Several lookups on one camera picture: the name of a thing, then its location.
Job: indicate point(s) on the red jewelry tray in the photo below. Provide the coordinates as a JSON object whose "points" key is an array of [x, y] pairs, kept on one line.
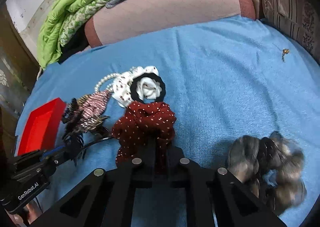
{"points": [[41, 127]]}

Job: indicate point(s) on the green quilt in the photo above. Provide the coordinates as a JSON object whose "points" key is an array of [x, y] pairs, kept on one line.
{"points": [[61, 24]]}

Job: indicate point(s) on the white dotted scrunchie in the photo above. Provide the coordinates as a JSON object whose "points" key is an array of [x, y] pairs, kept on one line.
{"points": [[146, 88]]}

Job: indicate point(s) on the dark red dotted scrunchie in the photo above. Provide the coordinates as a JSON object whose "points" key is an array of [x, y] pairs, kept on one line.
{"points": [[141, 126]]}

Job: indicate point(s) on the plaid red scrunchie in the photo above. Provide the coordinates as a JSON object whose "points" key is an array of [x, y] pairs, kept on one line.
{"points": [[93, 104]]}

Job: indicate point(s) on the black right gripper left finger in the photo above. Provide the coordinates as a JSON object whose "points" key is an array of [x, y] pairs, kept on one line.
{"points": [[101, 200]]}

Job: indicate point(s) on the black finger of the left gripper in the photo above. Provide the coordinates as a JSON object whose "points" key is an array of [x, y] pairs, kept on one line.
{"points": [[72, 149]]}

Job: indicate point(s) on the person's left hand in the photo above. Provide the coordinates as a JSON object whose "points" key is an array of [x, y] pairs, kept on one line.
{"points": [[33, 212]]}

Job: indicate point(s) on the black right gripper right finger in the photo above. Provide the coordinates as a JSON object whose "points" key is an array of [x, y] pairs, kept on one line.
{"points": [[216, 197]]}

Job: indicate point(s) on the striped beige cushion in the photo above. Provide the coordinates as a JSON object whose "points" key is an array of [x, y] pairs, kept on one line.
{"points": [[297, 19]]}

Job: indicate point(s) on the pink bolster pillow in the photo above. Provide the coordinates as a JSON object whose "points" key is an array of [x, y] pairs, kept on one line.
{"points": [[135, 17]]}

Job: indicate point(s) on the blue bed sheet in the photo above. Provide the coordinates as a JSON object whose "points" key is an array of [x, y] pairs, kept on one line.
{"points": [[224, 79]]}

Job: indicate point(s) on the grey sheer scrunchie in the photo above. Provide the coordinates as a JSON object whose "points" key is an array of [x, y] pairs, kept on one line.
{"points": [[271, 168]]}

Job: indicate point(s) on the wooden glass door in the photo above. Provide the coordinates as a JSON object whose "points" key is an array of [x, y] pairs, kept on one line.
{"points": [[18, 76]]}

